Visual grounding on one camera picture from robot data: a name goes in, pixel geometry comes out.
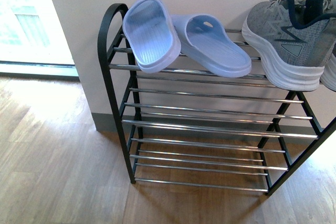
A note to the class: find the black metal shoe rack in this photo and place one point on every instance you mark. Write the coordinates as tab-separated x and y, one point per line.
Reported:
167	141

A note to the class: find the light blue slide sandal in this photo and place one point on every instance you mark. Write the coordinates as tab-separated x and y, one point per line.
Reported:
203	39
149	30

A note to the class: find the dark window frame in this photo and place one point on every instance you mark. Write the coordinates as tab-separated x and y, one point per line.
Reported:
39	70

